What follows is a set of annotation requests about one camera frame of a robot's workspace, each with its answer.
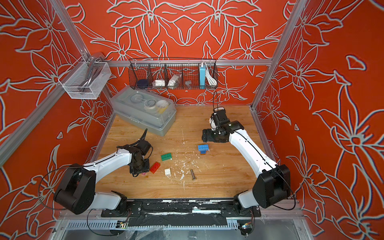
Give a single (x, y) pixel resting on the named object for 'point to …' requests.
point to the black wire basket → (171, 73)
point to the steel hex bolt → (192, 174)
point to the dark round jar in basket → (142, 82)
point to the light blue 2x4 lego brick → (203, 147)
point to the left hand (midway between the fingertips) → (145, 169)
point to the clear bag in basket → (174, 81)
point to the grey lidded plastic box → (154, 114)
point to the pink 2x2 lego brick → (144, 173)
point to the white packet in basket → (158, 83)
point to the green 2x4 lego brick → (166, 157)
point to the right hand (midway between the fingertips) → (205, 137)
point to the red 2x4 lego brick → (155, 167)
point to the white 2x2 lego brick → (167, 172)
